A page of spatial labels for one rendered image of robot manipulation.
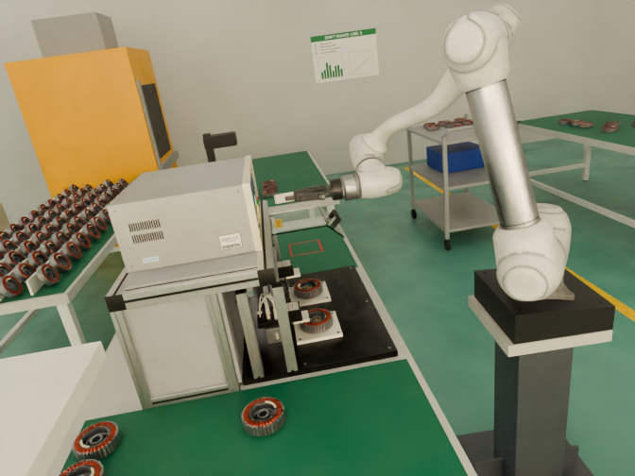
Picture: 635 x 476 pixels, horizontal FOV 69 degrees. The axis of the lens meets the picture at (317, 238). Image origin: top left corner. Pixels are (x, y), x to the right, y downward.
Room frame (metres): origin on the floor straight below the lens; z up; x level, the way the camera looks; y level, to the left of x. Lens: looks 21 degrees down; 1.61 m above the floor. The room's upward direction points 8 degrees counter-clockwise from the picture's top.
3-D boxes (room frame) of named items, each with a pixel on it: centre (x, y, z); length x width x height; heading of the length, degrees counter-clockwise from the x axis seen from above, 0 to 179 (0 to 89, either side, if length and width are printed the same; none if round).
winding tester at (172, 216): (1.44, 0.38, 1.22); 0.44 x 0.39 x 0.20; 5
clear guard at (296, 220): (1.63, 0.07, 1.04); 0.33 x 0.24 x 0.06; 95
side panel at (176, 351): (1.10, 0.43, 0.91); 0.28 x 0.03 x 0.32; 95
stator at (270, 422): (0.95, 0.20, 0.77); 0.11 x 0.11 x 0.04
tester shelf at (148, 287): (1.43, 0.37, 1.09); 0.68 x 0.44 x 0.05; 5
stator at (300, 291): (1.57, 0.06, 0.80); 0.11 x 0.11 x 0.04
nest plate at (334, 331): (1.33, 0.04, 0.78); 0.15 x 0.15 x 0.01; 5
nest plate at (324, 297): (1.57, 0.06, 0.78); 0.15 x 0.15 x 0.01; 5
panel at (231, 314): (1.43, 0.31, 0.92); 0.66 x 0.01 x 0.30; 5
